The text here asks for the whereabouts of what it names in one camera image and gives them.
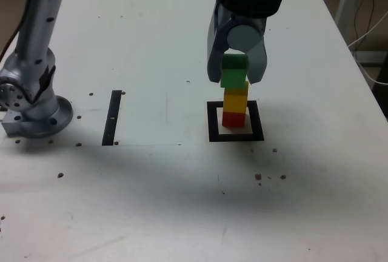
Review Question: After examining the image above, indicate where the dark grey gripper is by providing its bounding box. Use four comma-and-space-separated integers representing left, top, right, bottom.
207, 0, 269, 86

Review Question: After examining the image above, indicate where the green cube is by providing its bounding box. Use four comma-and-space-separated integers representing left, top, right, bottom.
220, 55, 249, 89

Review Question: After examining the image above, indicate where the yellow cube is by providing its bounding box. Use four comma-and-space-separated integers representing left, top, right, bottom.
223, 81, 249, 114

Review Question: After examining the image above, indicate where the red cube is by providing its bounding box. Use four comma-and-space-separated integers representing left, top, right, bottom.
222, 111, 246, 129

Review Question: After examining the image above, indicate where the black tape square outline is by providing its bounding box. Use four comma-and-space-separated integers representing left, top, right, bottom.
206, 100, 265, 143

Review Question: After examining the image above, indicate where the black tape strip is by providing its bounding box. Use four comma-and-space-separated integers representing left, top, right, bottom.
101, 90, 122, 147

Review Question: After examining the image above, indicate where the white power strip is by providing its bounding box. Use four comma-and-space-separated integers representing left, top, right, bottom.
353, 50, 388, 65

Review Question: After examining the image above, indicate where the white cable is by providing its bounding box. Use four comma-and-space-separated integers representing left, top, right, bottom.
347, 10, 388, 86

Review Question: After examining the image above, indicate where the thin dark hanging cable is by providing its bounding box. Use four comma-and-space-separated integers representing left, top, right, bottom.
369, 0, 376, 32
354, 0, 370, 41

